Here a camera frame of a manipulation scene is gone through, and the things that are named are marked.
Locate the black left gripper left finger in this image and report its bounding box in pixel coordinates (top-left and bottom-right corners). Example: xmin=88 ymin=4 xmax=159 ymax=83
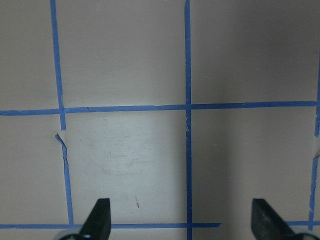
xmin=79 ymin=198 xmax=111 ymax=240

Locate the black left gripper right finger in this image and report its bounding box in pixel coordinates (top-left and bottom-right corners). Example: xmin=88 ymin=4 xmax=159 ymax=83
xmin=251 ymin=198 xmax=296 ymax=240

